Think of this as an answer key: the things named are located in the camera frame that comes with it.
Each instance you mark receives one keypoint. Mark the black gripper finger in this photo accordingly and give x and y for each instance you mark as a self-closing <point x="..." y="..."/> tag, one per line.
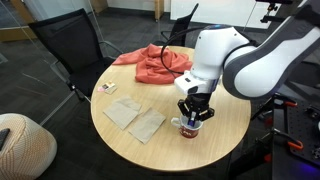
<point x="206" y="114"/>
<point x="183" y="108"/>

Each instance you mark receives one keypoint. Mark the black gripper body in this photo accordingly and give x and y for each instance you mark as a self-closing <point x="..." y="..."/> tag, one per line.
<point x="199" y="101"/>

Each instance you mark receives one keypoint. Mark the blue white marker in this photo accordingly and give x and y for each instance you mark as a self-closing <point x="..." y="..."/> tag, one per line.
<point x="191" y="122"/>

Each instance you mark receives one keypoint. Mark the black perforated robot base table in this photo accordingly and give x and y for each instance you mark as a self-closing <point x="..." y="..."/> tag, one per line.
<point x="296" y="126"/>

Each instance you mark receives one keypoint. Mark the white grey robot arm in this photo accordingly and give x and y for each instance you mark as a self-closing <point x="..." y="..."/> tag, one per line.
<point x="266" y="56"/>

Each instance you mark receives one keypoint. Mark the red white ceramic mug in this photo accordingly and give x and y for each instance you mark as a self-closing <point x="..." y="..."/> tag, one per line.
<point x="190" y="133"/>

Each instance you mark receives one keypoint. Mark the brown paper napkin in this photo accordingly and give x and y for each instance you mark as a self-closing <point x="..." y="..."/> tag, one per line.
<point x="146" y="125"/>
<point x="121" y="111"/>

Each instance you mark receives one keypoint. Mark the red crumpled cloth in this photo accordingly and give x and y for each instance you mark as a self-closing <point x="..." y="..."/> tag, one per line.
<point x="150" y="66"/>

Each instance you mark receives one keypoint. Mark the black slim-back office chair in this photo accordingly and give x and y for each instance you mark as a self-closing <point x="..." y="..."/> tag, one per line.
<point x="180" y="30"/>

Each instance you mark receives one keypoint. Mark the small printed card packet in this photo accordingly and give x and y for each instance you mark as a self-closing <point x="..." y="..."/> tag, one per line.
<point x="110" y="87"/>

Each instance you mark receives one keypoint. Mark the pink small paper piece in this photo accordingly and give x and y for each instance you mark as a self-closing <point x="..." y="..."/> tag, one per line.
<point x="100" y="89"/>

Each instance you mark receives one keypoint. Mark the black mesh office chair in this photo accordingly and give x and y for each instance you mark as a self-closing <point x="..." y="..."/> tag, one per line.
<point x="66" y="40"/>

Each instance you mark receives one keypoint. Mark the white knitted pouf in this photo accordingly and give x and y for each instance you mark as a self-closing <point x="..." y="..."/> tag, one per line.
<point x="26" y="150"/>

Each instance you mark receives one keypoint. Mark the wooden post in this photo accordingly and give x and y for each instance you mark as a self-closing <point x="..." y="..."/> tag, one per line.
<point x="159" y="10"/>

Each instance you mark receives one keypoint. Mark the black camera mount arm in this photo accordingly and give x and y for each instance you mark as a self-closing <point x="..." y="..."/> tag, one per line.
<point x="270" y="17"/>

